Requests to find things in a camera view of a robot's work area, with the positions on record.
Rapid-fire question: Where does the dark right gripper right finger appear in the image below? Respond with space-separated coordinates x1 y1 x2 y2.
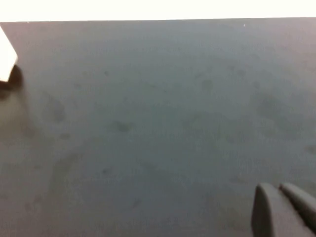
279 182 316 232

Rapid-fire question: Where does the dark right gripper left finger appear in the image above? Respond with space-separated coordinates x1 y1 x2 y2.
251 183 312 237

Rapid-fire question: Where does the cream canvas pencil case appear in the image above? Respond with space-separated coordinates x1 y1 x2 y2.
0 24 19 82

